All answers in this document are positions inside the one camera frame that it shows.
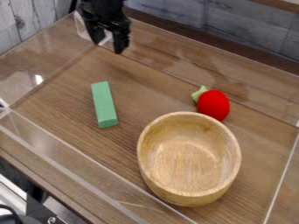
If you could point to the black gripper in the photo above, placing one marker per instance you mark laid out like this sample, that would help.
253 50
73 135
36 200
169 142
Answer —
104 14

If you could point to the black metal stand base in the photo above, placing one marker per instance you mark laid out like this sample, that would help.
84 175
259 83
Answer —
20 209

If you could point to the clear acrylic tray wall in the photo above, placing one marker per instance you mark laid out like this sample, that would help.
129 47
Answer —
87 165

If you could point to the wooden bowl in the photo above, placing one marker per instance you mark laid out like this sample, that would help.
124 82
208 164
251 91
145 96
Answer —
188 157

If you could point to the red plush fruit green leaf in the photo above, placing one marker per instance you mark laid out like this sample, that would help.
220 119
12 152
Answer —
212 103

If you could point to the green rectangular block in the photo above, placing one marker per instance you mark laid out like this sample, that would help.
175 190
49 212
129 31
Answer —
104 104

